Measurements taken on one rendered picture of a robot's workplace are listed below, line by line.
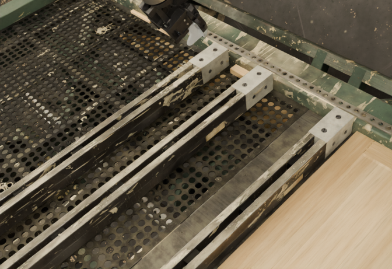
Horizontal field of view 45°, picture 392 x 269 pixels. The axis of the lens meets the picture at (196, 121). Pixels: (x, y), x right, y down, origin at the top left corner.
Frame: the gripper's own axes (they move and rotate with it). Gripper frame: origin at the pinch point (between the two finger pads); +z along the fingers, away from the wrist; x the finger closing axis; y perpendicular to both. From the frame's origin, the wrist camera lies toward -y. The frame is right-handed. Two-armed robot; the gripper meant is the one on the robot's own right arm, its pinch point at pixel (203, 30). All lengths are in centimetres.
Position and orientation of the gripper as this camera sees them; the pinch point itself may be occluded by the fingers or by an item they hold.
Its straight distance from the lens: 115.4
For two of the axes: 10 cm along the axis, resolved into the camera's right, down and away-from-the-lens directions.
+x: 6.5, 5.5, -5.2
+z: 4.0, 3.3, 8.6
